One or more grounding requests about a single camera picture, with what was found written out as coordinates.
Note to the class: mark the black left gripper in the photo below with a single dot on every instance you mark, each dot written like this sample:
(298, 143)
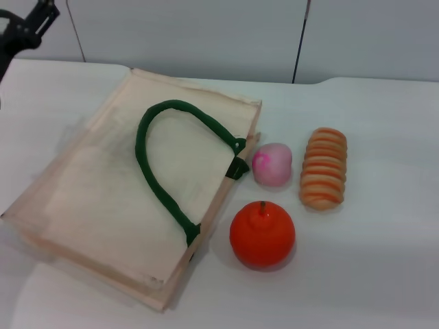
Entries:
(13, 41)

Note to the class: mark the black vertical pole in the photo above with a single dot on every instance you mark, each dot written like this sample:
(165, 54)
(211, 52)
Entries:
(301, 41)

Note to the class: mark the pink peach bun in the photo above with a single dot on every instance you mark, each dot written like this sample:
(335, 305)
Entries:
(272, 164)

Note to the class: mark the orange toy fruit with stem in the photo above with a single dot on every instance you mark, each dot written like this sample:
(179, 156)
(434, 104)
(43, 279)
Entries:
(262, 240)

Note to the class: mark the orange striped long bread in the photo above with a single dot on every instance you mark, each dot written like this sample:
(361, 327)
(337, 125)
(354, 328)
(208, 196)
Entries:
(324, 169)

